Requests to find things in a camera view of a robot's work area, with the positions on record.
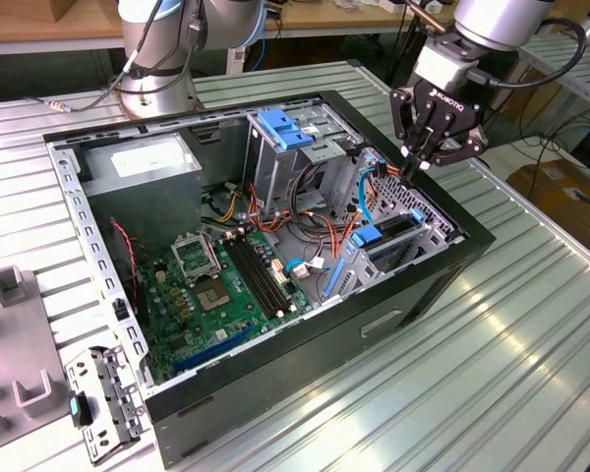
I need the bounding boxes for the CPU socket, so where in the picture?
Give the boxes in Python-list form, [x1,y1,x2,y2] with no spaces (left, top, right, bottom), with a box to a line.
[194,277,233,314]

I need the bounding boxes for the black teal latch clip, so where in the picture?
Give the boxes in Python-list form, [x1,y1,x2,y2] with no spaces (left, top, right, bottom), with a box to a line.
[68,390,93,427]

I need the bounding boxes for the black camera cable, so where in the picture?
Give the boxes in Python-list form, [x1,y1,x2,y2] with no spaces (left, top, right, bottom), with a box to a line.
[466,18,589,89]

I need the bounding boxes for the black open PC case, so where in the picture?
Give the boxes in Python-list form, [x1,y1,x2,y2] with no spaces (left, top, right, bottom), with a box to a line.
[42,89,497,471]

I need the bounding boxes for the blue expansion slot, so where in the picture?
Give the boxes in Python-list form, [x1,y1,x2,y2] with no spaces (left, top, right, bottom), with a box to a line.
[172,324,255,375]

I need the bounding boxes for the blue data wire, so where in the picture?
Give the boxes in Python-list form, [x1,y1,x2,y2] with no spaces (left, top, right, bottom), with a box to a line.
[357,155,381,222]

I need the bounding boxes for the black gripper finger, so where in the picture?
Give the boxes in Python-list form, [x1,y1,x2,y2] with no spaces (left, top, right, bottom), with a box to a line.
[416,108,491,171]
[388,87,437,184]

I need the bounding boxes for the multicolour power wire bundle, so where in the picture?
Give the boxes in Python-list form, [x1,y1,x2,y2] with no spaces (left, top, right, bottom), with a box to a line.
[201,181,360,257]

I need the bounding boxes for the metal slat side table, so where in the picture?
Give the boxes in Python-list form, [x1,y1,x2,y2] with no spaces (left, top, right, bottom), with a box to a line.
[491,31,590,144]

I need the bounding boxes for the metal socket cover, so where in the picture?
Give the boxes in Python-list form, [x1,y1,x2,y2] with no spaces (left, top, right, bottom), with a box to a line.
[170,233,222,286]

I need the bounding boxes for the grey parts rack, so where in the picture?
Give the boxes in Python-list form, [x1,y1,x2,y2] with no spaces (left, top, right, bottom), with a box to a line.
[0,265,75,456]

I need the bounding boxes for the grey metal drive cage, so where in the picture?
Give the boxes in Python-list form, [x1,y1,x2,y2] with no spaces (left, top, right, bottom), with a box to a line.
[243,100,365,217]

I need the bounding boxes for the hard disk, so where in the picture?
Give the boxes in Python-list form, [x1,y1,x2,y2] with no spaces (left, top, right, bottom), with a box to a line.
[324,208,427,300]

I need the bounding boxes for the black RAM slot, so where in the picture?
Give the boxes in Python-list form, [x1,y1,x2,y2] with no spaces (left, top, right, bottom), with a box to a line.
[223,238,282,319]
[236,234,296,312]

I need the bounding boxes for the grey metal card bracket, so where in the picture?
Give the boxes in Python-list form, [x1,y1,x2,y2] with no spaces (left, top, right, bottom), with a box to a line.
[64,343,148,466]

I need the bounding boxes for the cardboard box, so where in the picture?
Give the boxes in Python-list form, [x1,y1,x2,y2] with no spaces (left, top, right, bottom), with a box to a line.
[505,159,590,257]

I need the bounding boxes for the blue plastic drive latch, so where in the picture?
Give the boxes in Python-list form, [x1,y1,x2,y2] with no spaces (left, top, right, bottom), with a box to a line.
[258,108,316,151]

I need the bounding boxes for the grey power supply unit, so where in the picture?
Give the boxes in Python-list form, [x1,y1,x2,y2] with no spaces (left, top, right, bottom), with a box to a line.
[81,132,204,255]

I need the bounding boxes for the green motherboard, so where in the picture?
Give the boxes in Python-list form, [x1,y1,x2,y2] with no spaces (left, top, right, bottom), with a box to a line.
[137,228,316,383]

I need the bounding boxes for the cable with metal plug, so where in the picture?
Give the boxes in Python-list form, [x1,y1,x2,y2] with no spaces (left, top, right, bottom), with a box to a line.
[24,0,203,113]

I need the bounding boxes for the grey metal disk bay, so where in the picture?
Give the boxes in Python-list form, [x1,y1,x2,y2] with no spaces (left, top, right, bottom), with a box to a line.
[324,147,466,301]

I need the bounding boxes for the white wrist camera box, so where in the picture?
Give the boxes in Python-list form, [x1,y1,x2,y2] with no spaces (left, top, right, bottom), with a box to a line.
[412,36,478,88]

